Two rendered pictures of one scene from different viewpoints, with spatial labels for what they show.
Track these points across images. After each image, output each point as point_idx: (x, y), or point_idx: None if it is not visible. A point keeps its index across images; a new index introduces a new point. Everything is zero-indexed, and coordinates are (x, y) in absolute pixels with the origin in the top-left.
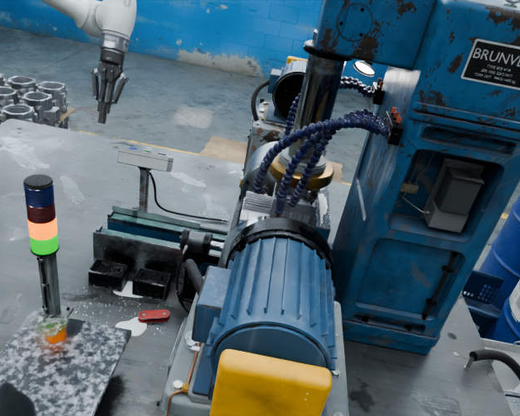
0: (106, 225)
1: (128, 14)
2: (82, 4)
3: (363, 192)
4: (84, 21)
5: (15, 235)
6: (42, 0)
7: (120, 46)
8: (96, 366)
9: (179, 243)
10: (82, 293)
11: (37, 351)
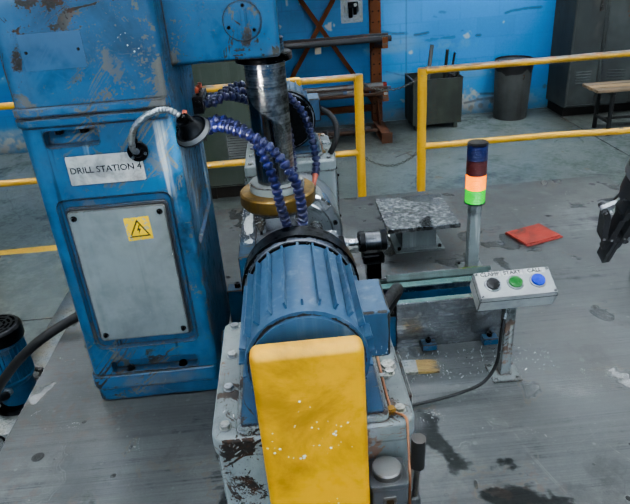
0: (534, 350)
1: None
2: None
3: (201, 218)
4: None
5: (599, 310)
6: None
7: (628, 160)
8: (392, 214)
9: (403, 286)
10: None
11: (431, 212)
